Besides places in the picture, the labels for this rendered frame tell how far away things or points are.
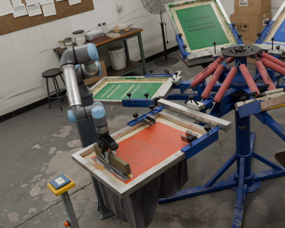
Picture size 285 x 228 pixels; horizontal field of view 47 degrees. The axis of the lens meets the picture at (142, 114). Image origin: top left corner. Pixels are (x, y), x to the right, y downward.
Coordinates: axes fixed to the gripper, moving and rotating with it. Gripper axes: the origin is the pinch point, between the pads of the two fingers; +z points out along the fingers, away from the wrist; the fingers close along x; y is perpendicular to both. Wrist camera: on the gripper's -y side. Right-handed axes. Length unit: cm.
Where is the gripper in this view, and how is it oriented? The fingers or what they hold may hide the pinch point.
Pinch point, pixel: (111, 160)
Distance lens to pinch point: 204.3
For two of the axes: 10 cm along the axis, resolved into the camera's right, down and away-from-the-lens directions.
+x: -7.7, 3.9, -5.1
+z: 1.6, 8.9, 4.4
